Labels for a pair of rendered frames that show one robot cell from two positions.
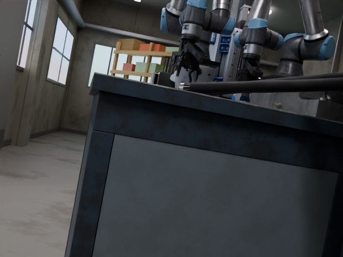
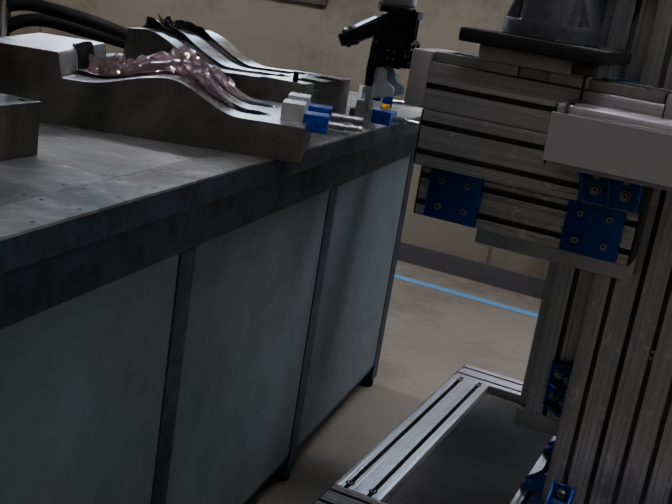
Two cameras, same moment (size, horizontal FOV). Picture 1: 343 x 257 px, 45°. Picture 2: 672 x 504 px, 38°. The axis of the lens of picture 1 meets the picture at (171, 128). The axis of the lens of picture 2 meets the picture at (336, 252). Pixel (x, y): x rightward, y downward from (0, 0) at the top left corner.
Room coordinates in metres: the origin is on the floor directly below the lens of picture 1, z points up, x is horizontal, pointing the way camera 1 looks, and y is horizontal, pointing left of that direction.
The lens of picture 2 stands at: (2.67, -2.03, 1.07)
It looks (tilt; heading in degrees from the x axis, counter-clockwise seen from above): 15 degrees down; 119
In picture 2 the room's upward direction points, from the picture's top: 9 degrees clockwise
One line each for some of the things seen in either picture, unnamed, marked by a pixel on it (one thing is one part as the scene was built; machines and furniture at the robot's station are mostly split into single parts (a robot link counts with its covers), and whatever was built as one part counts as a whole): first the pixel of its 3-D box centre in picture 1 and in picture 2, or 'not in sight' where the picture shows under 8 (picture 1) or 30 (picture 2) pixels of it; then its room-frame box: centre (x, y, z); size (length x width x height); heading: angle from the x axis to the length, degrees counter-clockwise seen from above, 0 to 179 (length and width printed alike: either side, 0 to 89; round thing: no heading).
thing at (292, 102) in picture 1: (313, 104); (212, 70); (1.45, -0.47, 0.87); 0.50 x 0.26 x 0.14; 12
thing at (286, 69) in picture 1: (289, 70); (556, 7); (2.15, -0.54, 1.09); 0.15 x 0.15 x 0.10
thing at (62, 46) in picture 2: not in sight; (160, 93); (1.61, -0.80, 0.85); 0.50 x 0.26 x 0.11; 29
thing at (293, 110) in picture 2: not in sight; (321, 123); (1.87, -0.71, 0.85); 0.13 x 0.05 x 0.05; 29
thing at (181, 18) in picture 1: (194, 18); not in sight; (1.69, -0.01, 1.14); 0.11 x 0.11 x 0.08; 10
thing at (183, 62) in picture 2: not in sight; (166, 67); (1.61, -0.79, 0.90); 0.26 x 0.18 x 0.08; 29
